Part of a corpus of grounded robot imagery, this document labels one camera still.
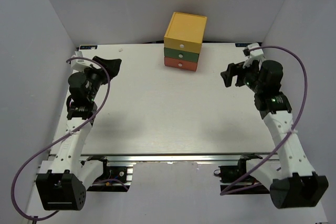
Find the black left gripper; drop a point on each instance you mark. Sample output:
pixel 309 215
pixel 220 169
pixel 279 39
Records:
pixel 113 65

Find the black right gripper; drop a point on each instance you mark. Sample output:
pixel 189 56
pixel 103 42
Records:
pixel 238 69

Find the red-orange drawer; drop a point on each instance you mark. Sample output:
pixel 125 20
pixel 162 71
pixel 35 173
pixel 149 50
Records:
pixel 181 64

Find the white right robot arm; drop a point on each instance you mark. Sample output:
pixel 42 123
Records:
pixel 296 184

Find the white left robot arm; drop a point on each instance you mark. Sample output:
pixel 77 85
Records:
pixel 64 185

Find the yellow drawer cabinet shell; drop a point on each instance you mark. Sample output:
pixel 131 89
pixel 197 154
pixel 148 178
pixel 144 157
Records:
pixel 188 27

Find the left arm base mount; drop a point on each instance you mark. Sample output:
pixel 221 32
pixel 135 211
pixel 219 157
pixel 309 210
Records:
pixel 110 175

